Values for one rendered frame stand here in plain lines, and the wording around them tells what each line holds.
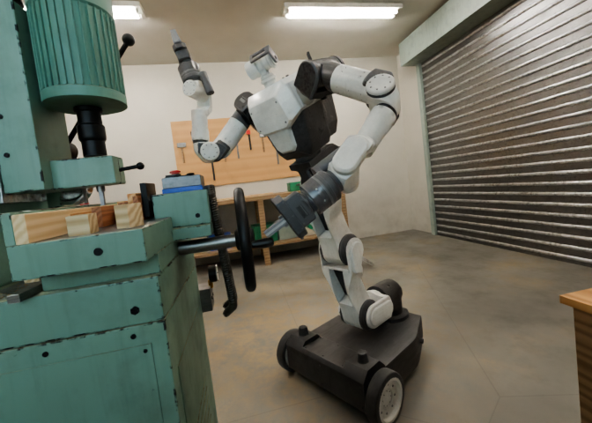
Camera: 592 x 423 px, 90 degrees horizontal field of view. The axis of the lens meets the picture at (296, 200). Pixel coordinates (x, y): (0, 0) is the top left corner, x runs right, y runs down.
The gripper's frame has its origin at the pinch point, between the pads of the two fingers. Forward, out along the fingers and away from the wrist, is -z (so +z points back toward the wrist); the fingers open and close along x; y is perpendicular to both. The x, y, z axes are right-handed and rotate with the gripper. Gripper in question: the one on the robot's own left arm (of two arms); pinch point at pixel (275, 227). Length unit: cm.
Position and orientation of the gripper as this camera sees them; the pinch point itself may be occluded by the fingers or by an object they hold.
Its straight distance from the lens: 73.0
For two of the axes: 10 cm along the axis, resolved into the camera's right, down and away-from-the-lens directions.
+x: -6.0, -7.9, -1.1
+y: 1.7, 0.1, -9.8
